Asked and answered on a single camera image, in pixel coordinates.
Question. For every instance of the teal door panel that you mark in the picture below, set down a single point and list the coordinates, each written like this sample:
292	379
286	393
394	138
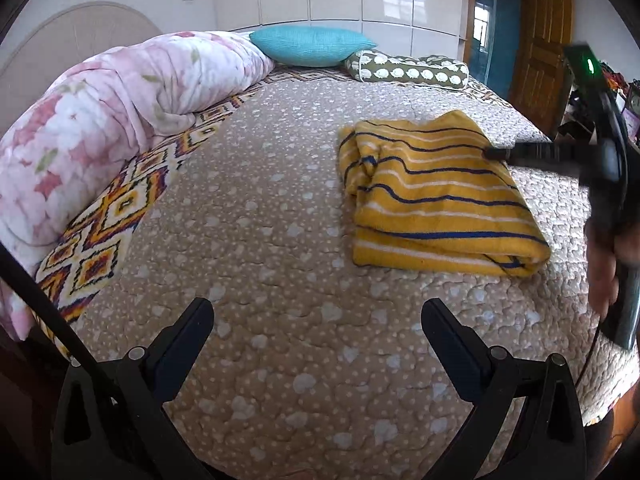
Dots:
495	25

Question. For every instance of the wooden door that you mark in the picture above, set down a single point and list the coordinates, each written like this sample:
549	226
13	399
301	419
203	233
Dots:
542	50

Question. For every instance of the person's right hand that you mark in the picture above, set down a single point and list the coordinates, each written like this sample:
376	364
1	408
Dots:
600	270

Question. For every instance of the olive patterned pillow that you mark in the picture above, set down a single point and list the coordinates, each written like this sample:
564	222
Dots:
405	71

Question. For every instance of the yellow striped sweater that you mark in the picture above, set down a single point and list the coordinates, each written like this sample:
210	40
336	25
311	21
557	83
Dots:
440	200

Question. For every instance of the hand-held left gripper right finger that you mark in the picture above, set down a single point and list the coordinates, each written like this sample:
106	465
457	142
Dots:
457	355

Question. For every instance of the pink floral comforter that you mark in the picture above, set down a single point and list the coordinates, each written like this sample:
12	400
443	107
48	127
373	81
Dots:
100	110

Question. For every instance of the cluttered side table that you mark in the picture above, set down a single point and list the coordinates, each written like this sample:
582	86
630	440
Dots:
632	110

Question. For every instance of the geometric patterned blanket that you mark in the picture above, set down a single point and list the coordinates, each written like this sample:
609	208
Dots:
115	210

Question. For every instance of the beige quilted bedspread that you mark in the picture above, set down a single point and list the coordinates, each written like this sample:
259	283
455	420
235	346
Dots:
275	260

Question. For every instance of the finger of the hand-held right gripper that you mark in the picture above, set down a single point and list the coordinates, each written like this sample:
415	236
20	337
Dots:
535	153

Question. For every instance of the teal pillow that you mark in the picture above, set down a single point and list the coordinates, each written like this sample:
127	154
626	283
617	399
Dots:
310	45

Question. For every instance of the beige arched headboard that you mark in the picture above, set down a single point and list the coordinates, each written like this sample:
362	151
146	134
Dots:
50	50

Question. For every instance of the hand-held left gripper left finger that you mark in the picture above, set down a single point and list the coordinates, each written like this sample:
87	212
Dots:
175	355

